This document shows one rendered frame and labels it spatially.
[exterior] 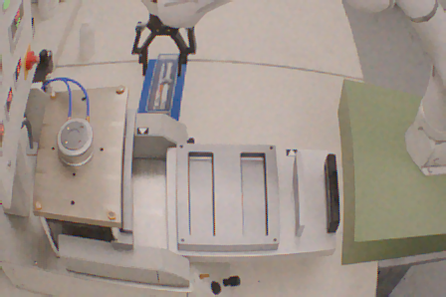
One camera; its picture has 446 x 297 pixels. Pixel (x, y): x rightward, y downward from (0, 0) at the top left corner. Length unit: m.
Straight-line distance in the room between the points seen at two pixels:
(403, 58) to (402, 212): 1.74
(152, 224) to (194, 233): 0.10
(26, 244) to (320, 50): 1.02
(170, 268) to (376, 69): 1.96
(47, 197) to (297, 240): 0.46
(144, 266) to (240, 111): 0.62
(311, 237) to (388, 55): 1.93
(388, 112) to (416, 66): 1.53
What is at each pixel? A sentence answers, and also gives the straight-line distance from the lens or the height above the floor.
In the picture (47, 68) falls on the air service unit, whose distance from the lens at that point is 1.29.
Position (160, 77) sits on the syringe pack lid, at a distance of 1.61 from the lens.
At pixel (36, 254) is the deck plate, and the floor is 0.93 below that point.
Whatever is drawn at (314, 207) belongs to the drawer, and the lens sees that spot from 1.22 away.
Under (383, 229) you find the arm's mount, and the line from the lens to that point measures 1.35.
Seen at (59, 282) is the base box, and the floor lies 0.87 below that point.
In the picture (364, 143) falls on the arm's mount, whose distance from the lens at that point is 1.45.
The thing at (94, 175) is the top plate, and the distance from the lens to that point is 1.07.
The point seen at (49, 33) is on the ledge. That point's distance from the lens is 1.83.
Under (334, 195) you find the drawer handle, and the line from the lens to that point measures 1.19.
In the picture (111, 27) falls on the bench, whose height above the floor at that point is 0.75.
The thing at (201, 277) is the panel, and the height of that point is 0.90.
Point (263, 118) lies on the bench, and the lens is 1.60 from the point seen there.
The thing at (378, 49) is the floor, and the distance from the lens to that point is 3.02.
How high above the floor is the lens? 1.99
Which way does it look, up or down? 53 degrees down
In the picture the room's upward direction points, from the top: 5 degrees clockwise
